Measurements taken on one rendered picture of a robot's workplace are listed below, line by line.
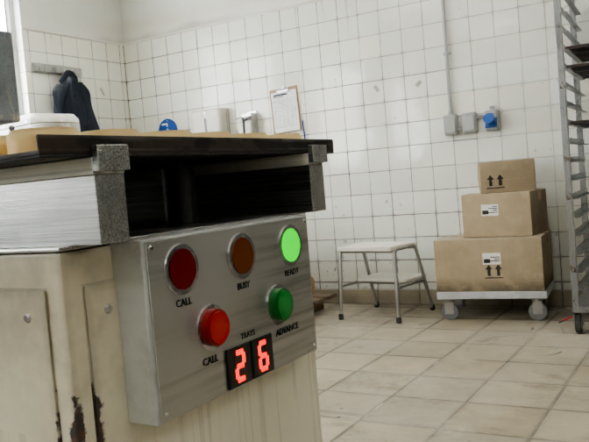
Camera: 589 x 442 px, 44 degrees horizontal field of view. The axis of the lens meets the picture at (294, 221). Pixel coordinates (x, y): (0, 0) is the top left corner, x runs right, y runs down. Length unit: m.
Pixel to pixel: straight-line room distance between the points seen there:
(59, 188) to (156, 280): 0.10
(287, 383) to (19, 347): 0.30
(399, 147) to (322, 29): 0.99
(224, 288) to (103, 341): 0.12
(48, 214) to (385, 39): 4.49
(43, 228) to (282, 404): 0.32
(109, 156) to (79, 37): 5.42
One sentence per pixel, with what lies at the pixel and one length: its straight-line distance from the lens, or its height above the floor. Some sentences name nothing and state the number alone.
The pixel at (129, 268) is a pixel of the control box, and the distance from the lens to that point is 0.55.
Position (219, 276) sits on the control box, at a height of 0.80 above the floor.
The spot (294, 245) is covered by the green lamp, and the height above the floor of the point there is 0.81.
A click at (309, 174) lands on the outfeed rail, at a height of 0.88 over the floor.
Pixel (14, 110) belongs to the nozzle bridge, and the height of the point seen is 1.04.
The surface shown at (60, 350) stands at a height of 0.77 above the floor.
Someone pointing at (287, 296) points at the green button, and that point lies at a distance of 0.68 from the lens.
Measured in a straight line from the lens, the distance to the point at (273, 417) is 0.75.
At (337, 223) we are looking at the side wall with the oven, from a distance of 5.09.
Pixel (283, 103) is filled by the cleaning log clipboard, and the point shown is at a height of 1.44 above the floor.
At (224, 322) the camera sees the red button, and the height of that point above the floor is 0.76.
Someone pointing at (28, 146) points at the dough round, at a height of 0.91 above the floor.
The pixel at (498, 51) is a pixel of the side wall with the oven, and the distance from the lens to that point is 4.71.
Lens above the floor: 0.87
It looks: 3 degrees down
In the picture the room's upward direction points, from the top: 5 degrees counter-clockwise
